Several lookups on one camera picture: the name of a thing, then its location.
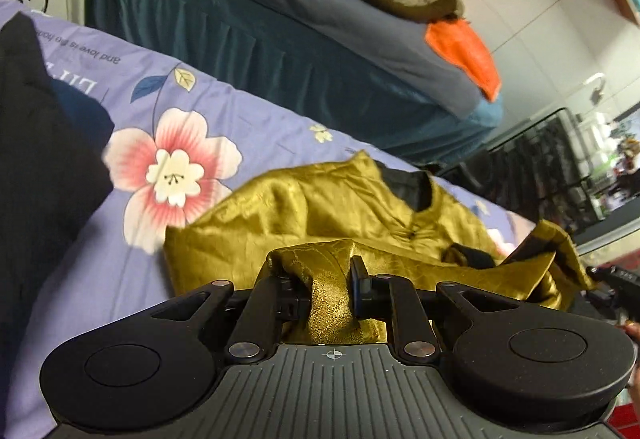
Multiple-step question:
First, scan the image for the orange folded cloth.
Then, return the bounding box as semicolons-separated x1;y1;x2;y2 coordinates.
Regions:
424;18;502;103

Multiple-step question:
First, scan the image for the black wire rack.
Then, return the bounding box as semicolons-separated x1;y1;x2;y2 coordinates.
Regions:
438;107;604;234

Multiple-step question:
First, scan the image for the person's right hand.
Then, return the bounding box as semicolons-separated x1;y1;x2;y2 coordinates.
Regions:
621;320;640;408

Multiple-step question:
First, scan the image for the black knitted garment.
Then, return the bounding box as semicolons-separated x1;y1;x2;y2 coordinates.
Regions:
1;13;114;401

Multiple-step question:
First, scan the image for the purple floral bed sheet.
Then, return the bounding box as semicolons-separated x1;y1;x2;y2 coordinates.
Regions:
6;13;506;438

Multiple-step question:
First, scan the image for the golden silk padded jacket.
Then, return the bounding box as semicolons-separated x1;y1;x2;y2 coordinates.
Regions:
164;153;593;345

